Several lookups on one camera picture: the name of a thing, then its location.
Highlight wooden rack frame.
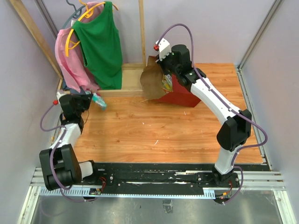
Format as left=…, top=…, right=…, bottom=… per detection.
left=10, top=0, right=146, bottom=97

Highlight aluminium corner profile right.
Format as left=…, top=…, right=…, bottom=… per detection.
left=237, top=0, right=285, bottom=70

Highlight yellow clothes hanger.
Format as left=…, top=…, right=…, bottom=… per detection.
left=65, top=1, right=122, bottom=66

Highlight red brown paper bag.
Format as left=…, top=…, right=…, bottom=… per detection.
left=140, top=56, right=200, bottom=107

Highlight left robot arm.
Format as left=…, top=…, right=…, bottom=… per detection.
left=39, top=93, right=100, bottom=191

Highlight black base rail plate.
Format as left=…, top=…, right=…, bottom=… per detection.
left=72, top=162, right=241, bottom=196

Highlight blue grey cloth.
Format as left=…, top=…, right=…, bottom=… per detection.
left=61, top=79, right=81, bottom=94

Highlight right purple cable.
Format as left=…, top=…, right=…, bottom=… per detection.
left=155, top=23, right=269, bottom=206

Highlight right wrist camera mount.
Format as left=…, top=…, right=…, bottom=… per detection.
left=153, top=38, right=171, bottom=61

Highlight green Fox's candy packet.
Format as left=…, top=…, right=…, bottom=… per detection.
left=162, top=74, right=173, bottom=94

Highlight green tank top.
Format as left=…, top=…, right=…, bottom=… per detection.
left=72, top=1, right=123, bottom=90

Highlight pink shirt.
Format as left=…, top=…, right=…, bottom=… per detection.
left=55, top=1, right=101, bottom=94

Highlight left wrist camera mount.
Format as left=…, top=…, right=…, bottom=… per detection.
left=53, top=90, right=68, bottom=105

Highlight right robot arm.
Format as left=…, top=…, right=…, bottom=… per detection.
left=154, top=42, right=252, bottom=187

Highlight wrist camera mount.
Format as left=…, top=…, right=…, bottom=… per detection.
left=153, top=38, right=171, bottom=61
left=53, top=90, right=68, bottom=105

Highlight grey clothes hanger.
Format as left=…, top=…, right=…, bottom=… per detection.
left=62, top=0, right=85, bottom=29

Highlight teal snack packet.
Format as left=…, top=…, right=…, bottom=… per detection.
left=91, top=92, right=107, bottom=110

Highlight aluminium corner profile left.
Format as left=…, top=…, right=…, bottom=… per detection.
left=34, top=0, right=58, bottom=37

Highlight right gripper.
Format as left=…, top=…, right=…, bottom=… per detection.
left=155, top=50, right=179, bottom=77

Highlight aluminium corner profile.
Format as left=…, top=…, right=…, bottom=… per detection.
left=237, top=0, right=285, bottom=70
left=34, top=0, right=58, bottom=37

